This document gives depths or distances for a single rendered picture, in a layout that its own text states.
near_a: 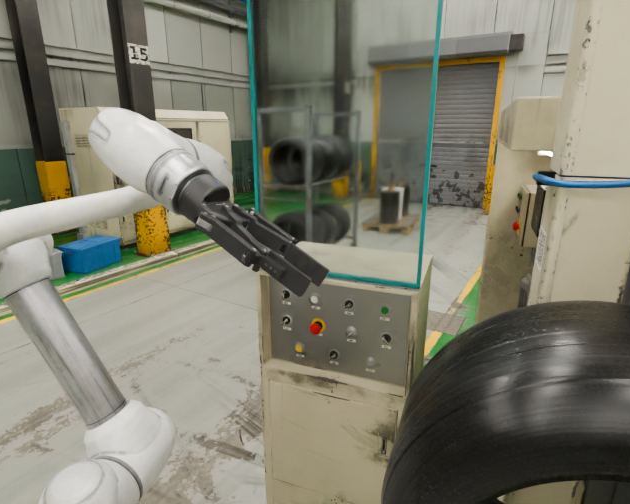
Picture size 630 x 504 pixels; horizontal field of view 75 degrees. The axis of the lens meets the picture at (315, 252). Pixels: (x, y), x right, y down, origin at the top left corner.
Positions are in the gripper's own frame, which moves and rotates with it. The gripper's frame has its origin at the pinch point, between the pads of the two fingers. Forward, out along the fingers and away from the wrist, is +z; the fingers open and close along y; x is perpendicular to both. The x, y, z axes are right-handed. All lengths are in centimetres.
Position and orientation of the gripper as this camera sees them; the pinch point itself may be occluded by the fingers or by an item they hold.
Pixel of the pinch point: (298, 270)
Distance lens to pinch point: 58.1
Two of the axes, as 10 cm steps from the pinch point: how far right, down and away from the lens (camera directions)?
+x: 4.8, -8.1, -3.4
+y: -3.9, 1.5, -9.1
